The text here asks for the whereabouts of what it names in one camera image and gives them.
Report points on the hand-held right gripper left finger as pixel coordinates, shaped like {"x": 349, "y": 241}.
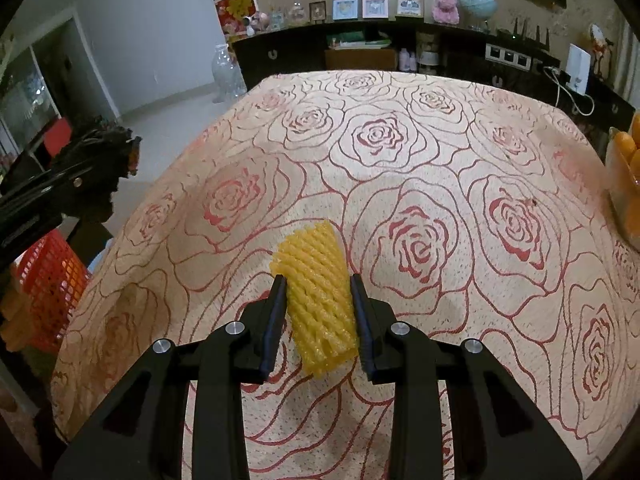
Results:
{"x": 275, "y": 320}

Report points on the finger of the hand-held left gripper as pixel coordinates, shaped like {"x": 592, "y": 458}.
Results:
{"x": 50, "y": 191}

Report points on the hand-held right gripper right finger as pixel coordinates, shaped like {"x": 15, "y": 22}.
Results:
{"x": 362, "y": 320}

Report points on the yellow foam net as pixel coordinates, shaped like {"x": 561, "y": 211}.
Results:
{"x": 315, "y": 290}

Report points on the red plastic basket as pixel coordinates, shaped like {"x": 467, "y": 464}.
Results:
{"x": 50, "y": 285}

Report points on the red chair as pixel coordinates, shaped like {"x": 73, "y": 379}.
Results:
{"x": 57, "y": 135}

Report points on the clear large water jug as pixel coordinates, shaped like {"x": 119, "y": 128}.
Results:
{"x": 227, "y": 75}

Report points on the red floral poster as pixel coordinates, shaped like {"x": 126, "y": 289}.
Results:
{"x": 235, "y": 10}

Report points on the wooden drawer box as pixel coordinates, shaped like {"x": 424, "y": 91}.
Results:
{"x": 360, "y": 59}

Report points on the black television cabinet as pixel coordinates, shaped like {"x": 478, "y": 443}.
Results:
{"x": 295, "y": 55}

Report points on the small pink figurine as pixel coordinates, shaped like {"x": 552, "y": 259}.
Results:
{"x": 270, "y": 21}

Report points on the green paper stack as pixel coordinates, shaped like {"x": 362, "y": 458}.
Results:
{"x": 357, "y": 40}

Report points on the glass fruit bowl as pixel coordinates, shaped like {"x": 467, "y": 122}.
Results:
{"x": 627, "y": 210}

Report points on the white socket panel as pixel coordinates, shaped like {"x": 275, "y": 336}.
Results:
{"x": 507, "y": 55}

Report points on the glass jar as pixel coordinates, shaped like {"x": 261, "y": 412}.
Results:
{"x": 296, "y": 15}

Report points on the orange fruit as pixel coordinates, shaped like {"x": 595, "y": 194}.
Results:
{"x": 622, "y": 147}

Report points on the black router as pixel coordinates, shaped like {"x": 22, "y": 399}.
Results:
{"x": 525, "y": 40}

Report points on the pink plush toy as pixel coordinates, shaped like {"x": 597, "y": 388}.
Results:
{"x": 446, "y": 4}

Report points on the white box device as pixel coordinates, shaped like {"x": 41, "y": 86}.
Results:
{"x": 578, "y": 67}

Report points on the light blue globe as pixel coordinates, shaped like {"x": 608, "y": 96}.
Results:
{"x": 477, "y": 2}

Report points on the white bird figurine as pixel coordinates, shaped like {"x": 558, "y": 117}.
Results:
{"x": 600, "y": 45}

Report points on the brown picture frame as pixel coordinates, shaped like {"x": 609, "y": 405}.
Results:
{"x": 317, "y": 11}

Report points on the blue picture frame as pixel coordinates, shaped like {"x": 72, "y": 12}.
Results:
{"x": 346, "y": 9}

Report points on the white picture frame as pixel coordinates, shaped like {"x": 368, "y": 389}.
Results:
{"x": 375, "y": 7}

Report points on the tan picture frame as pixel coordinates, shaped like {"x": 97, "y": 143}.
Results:
{"x": 410, "y": 6}

